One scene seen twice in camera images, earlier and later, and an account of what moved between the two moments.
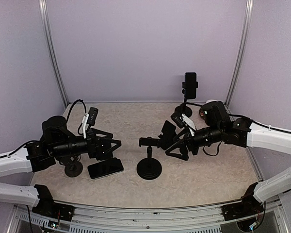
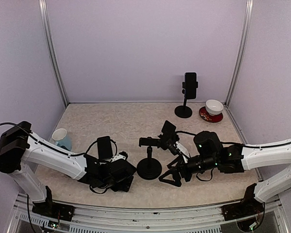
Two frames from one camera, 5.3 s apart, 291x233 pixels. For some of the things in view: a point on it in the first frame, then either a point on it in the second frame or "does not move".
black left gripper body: x=92 y=151 → x=120 y=186
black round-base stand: x=149 y=168 does not move
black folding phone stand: x=169 y=131 does not move
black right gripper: x=187 y=140 → x=181 y=167
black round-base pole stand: x=183 y=108 does not move
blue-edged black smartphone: x=190 y=85 does not move
